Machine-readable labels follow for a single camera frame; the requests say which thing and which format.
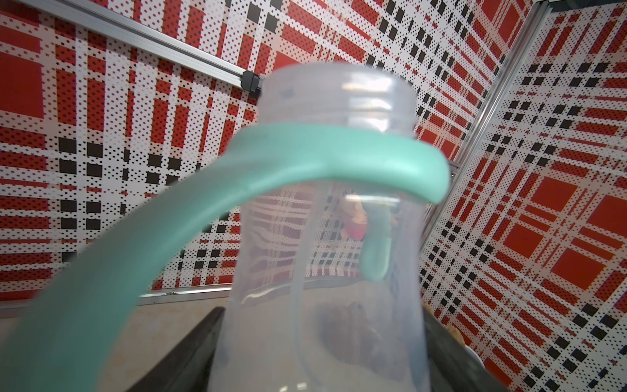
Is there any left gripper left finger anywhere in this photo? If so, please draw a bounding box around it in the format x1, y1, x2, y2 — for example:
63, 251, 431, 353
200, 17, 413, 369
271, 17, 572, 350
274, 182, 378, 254
128, 307, 225, 391

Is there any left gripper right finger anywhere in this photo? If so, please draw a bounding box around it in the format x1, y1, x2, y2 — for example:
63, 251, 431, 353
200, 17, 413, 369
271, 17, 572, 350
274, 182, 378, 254
423, 310, 508, 392

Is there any clear baby bottle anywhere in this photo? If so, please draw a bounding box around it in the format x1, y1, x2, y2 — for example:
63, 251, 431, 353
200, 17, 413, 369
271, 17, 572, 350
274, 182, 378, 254
207, 62, 432, 392

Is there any brown plush toy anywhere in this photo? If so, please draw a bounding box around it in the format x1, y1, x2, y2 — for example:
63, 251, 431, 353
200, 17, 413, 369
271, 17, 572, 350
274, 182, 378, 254
421, 301, 466, 347

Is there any doll with pink dress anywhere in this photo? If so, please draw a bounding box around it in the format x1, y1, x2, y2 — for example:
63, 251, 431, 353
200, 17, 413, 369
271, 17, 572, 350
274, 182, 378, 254
339, 194, 367, 241

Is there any black hook rail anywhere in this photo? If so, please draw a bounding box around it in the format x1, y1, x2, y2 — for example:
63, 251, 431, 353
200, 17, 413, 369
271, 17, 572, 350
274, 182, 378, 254
240, 70, 261, 96

